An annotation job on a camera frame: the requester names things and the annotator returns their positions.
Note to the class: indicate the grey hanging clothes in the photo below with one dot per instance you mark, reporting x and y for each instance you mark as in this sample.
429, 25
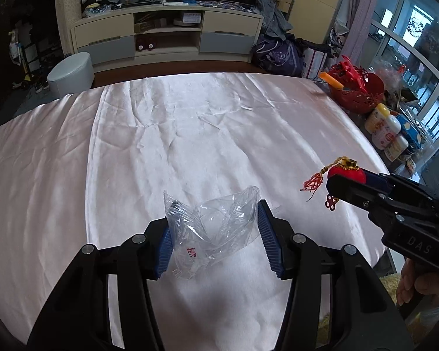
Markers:
274, 14

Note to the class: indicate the red lantern ornament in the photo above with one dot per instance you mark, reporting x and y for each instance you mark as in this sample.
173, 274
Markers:
345, 171

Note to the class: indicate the cream television cabinet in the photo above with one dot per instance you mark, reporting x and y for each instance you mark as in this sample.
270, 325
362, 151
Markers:
226, 18

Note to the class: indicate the red openwork basket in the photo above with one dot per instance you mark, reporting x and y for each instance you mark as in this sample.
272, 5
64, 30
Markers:
358, 95

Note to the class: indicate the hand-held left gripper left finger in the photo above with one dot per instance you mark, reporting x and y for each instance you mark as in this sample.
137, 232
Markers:
164, 248

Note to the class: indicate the pale curtain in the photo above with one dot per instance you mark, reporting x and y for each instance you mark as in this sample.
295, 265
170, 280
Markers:
362, 14

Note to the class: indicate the white round stool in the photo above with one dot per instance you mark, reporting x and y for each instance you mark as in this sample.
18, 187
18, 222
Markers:
69, 75

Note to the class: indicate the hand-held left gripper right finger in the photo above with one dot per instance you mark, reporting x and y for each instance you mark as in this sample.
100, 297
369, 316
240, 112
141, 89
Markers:
270, 241

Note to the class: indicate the clear plastic wrapper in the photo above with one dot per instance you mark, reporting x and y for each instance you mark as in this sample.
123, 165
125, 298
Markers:
212, 226

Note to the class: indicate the child scooter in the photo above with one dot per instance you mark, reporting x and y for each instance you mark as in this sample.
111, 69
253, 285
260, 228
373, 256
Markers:
22, 58

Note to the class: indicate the blue snack packet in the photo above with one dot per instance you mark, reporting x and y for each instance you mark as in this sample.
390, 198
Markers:
411, 131

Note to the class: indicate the white blue shopping bag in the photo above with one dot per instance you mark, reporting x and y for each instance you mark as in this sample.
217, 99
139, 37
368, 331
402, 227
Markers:
314, 62

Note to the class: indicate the yellow fluffy cloth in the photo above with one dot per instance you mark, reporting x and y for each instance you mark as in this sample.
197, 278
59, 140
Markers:
389, 285

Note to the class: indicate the cream lotion bottle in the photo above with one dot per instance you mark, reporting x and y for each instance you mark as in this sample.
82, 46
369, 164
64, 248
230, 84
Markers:
385, 133
396, 148
376, 119

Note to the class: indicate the person's right hand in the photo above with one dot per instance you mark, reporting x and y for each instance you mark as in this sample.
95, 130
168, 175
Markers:
405, 285

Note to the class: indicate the purple bag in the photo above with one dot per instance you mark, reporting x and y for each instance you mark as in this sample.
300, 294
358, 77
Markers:
278, 56

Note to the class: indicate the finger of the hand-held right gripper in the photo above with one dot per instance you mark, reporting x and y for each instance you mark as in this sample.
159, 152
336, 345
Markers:
387, 181
351, 190

